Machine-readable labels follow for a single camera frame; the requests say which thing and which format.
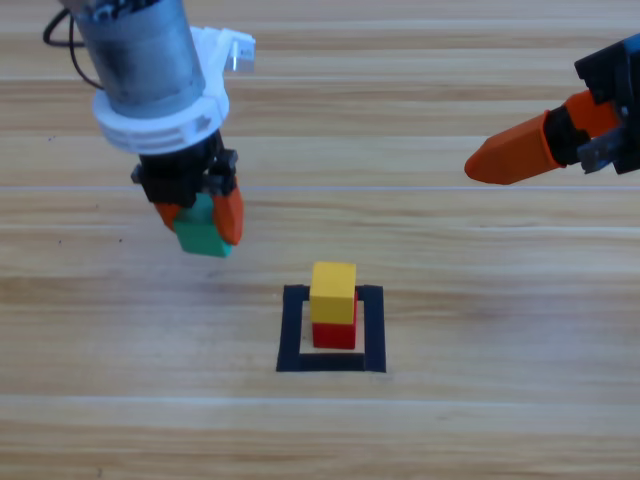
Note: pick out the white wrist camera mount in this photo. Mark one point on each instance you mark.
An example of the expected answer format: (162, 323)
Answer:
(160, 137)

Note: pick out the black tape square outline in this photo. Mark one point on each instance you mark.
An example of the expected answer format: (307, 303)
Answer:
(290, 340)

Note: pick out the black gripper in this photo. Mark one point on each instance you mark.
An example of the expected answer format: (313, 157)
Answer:
(180, 175)
(627, 75)

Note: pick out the yellow wooden block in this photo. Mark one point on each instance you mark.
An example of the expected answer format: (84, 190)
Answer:
(332, 300)

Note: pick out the green wooden block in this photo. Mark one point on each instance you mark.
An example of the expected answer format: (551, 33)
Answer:
(200, 240)

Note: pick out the red wooden block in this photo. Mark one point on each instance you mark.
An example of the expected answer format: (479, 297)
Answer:
(332, 336)

